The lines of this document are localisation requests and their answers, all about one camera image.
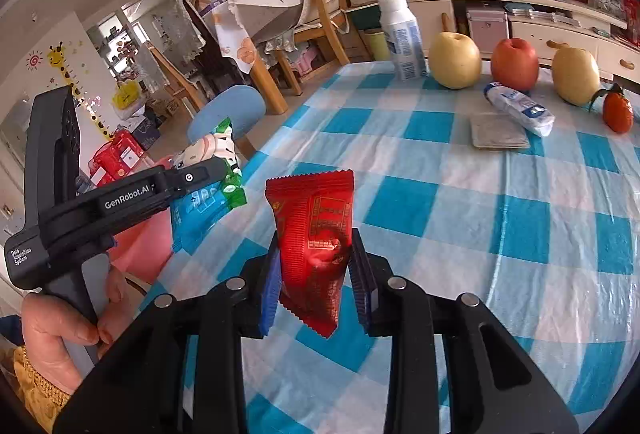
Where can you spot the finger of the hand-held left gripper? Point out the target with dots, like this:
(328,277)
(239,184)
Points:
(200,174)

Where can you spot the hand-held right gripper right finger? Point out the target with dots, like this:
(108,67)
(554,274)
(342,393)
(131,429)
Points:
(362,289)

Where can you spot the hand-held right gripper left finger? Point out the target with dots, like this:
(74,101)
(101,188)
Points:
(267,294)

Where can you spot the blue green cartoon snack wrapper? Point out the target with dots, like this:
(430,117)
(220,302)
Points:
(200,216)

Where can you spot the plain red snack packet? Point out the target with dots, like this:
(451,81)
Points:
(312,234)

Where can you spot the pink bin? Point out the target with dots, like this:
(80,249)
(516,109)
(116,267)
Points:
(145,249)

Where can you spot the person's left forearm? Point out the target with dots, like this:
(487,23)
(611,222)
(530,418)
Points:
(35,394)

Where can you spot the person's left hand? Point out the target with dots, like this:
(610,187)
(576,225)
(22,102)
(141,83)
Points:
(50,334)

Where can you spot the blue plastic chair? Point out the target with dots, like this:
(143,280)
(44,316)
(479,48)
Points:
(235,108)

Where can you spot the yellow bag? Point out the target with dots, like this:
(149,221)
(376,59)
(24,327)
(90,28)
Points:
(126,94)

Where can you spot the wooden chair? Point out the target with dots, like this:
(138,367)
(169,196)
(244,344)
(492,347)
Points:
(327,28)
(177,78)

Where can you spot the blue checked plastic tablecloth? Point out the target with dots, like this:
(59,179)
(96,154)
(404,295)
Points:
(450,214)

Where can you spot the grey foil packet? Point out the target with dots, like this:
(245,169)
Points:
(500,131)

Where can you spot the white upright drink bottle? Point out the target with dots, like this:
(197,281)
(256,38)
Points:
(405,43)

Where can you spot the small yellow pear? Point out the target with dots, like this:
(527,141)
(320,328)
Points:
(455,61)

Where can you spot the red apple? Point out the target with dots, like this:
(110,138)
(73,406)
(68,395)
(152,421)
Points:
(515,63)

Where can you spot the grey metal box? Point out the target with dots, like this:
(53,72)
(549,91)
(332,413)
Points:
(487,31)

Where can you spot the large yellow pear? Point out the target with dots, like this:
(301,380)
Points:
(575,76)

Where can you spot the white media cabinet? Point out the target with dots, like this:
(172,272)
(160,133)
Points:
(530,31)

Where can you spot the tangerine with green leaf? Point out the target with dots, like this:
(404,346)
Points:
(617,113)

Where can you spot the giraffe wall sticker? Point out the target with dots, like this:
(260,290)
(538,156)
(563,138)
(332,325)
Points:
(57,58)

